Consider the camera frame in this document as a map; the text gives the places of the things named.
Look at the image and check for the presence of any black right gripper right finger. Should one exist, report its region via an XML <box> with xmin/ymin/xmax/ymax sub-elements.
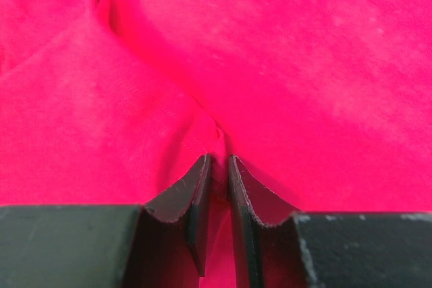
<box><xmin>229</xmin><ymin>156</ymin><xmax>431</xmax><ymax>287</ymax></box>

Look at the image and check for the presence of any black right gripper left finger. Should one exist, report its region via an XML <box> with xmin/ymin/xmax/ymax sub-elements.
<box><xmin>1</xmin><ymin>155</ymin><xmax>211</xmax><ymax>287</ymax></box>

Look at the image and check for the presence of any red t shirt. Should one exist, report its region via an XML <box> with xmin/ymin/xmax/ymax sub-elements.
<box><xmin>1</xmin><ymin>0</ymin><xmax>431</xmax><ymax>287</ymax></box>

